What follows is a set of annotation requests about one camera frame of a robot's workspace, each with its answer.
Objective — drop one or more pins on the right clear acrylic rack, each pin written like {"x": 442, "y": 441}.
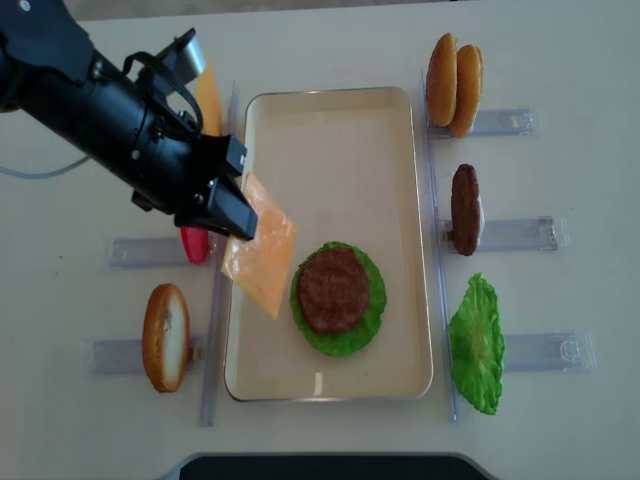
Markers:
{"x": 565, "y": 351}

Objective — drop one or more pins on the cream rectangular tray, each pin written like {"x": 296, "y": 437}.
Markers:
{"x": 342, "y": 165}

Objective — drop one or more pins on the left clear acrylic rack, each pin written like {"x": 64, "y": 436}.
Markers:
{"x": 108, "y": 302}

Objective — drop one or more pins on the orange cheese slice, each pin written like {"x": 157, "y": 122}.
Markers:
{"x": 209, "y": 102}
{"x": 260, "y": 266}

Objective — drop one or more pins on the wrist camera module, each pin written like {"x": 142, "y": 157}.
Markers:
{"x": 184, "y": 57}

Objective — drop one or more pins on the orange cheese slice front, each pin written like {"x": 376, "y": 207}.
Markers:
{"x": 260, "y": 266}

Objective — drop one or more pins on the bun half behind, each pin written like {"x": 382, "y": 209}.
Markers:
{"x": 469, "y": 89}

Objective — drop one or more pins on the standing green lettuce leaf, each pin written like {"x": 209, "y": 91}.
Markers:
{"x": 478, "y": 346}

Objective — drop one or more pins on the black monitor base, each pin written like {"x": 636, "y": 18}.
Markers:
{"x": 328, "y": 466}

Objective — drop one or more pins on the bread slice left rack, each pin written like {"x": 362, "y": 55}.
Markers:
{"x": 165, "y": 338}

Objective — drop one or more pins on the meat patty on burger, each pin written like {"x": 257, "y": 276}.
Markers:
{"x": 333, "y": 291}

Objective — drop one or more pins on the standing meat patty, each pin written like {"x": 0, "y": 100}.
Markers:
{"x": 465, "y": 210}

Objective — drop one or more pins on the orange cheese slice back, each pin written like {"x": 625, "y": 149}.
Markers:
{"x": 209, "y": 102}

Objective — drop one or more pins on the red tomato slice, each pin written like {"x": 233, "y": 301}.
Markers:
{"x": 196, "y": 244}

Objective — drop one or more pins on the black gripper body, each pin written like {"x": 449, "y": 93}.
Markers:
{"x": 176, "y": 178}

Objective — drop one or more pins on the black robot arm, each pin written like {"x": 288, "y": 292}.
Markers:
{"x": 138, "y": 120}

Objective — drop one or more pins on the clear acrylic rack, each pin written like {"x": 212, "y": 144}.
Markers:
{"x": 108, "y": 302}
{"x": 565, "y": 351}

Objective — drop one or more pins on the sesame bun top front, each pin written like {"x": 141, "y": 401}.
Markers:
{"x": 441, "y": 81}

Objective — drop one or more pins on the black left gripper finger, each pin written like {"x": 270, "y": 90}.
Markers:
{"x": 232, "y": 215}

